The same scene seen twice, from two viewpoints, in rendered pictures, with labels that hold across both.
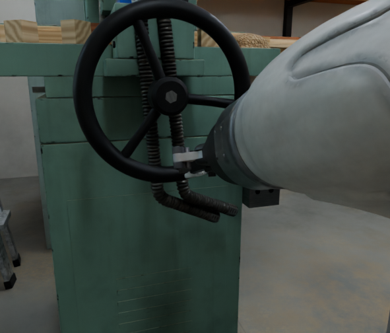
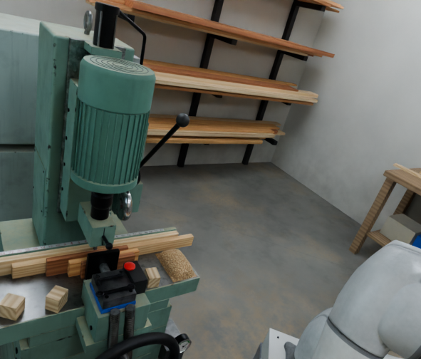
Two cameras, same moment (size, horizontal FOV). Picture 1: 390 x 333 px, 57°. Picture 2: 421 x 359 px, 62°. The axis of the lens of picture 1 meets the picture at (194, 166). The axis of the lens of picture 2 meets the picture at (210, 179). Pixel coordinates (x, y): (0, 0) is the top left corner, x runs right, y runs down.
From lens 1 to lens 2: 0.85 m
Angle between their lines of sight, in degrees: 24
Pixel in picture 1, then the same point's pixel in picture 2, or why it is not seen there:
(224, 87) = (158, 306)
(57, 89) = (39, 341)
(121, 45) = (98, 337)
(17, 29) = (11, 313)
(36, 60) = (26, 330)
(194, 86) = not seen: hidden behind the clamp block
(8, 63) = (3, 338)
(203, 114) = not seen: hidden behind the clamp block
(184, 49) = (139, 325)
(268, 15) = (191, 40)
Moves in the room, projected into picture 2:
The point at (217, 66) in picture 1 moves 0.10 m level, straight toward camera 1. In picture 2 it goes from (156, 298) to (159, 325)
